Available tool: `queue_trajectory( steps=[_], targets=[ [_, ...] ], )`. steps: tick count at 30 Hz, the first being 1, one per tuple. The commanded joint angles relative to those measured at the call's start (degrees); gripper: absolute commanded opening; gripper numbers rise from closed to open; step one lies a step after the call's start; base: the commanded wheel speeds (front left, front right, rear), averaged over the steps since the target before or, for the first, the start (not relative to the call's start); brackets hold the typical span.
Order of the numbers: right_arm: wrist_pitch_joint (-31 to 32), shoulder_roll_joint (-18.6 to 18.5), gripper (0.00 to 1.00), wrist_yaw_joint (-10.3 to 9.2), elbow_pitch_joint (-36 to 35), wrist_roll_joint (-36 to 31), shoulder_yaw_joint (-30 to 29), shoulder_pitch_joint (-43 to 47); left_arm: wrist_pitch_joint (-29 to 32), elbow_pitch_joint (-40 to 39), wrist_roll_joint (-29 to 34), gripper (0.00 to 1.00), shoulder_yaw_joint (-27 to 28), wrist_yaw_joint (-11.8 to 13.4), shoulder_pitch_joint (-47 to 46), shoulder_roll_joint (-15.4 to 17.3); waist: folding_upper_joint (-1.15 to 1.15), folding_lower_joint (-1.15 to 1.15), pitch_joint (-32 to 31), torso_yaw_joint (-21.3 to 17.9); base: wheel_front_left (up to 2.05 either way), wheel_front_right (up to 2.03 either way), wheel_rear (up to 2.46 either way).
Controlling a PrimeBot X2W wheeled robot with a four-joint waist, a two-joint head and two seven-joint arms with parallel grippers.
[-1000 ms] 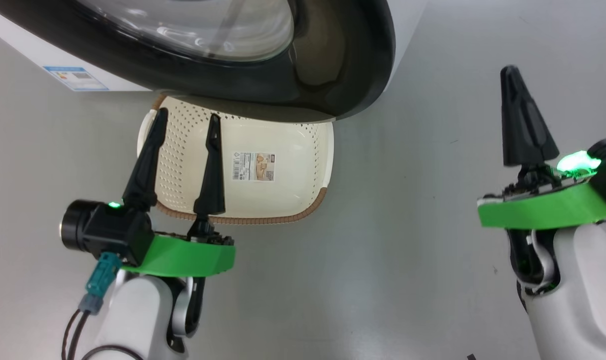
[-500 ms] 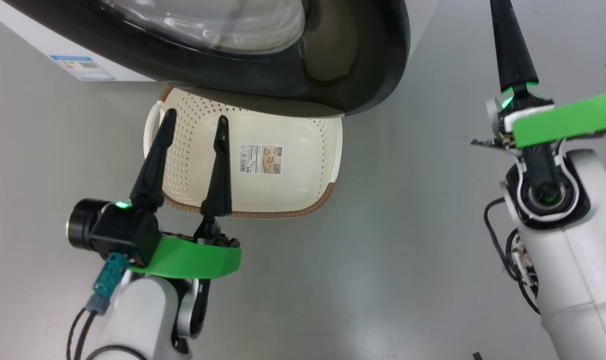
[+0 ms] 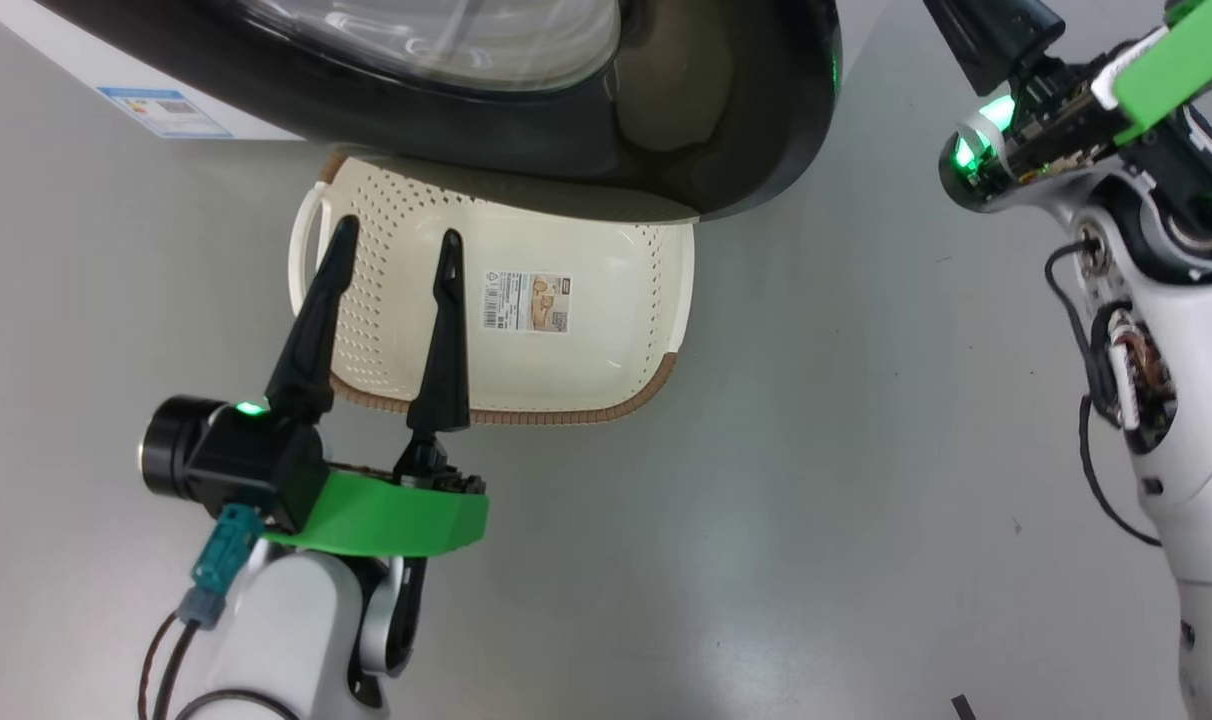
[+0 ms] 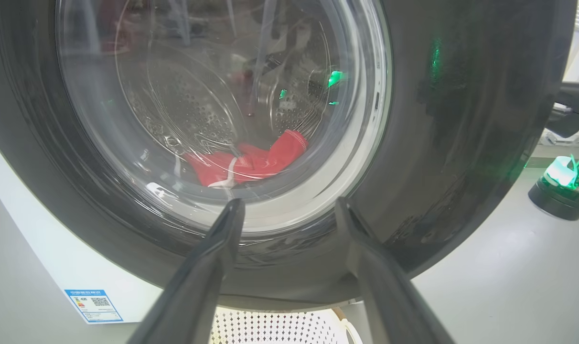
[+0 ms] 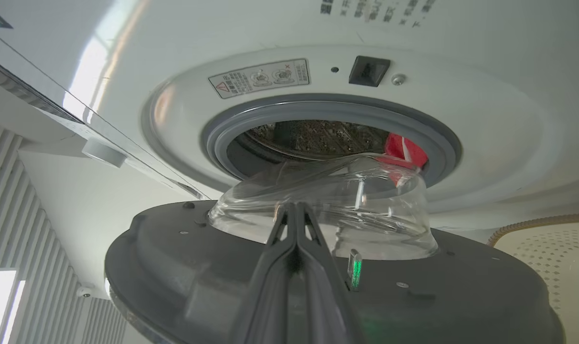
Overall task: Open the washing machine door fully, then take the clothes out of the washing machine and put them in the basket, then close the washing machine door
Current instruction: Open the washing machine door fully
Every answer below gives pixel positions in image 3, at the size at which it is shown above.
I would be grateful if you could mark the white basket product sticker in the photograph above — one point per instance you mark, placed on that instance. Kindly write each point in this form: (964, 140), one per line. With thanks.
(526, 302)

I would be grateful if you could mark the blue energy label sticker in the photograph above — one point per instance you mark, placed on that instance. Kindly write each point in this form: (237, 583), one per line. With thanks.
(166, 112)

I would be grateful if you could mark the right gripper green-banded body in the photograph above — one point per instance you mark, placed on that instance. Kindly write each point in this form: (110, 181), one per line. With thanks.
(1176, 60)

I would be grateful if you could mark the dark glass washing machine door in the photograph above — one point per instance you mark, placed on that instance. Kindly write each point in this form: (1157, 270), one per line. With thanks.
(526, 130)

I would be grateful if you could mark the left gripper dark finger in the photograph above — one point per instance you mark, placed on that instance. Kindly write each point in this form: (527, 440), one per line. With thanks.
(311, 350)
(444, 370)

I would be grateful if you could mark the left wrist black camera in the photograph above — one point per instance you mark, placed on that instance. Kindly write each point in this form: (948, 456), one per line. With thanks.
(246, 460)

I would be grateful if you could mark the white washing machine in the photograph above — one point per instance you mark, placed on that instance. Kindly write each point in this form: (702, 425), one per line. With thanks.
(86, 60)

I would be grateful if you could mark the black floor tape strip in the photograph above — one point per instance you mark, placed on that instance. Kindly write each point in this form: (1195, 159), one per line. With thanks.
(963, 708)

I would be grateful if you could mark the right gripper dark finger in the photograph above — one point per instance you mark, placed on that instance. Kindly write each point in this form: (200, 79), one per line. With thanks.
(996, 40)

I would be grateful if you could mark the cream perforated laundry basket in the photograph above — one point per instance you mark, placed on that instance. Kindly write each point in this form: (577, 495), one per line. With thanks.
(606, 340)

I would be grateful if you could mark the left gripper green-banded body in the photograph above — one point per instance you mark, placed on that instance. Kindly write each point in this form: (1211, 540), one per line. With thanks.
(386, 520)

